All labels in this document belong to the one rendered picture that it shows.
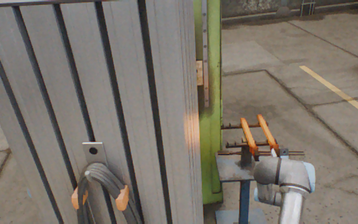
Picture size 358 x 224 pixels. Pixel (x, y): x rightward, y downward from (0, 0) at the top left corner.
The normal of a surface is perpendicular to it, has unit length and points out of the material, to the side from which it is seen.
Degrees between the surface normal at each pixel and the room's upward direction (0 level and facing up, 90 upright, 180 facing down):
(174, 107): 90
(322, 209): 0
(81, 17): 90
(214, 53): 90
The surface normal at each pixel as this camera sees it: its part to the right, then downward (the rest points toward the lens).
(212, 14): 0.11, 0.50
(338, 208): -0.07, -0.86
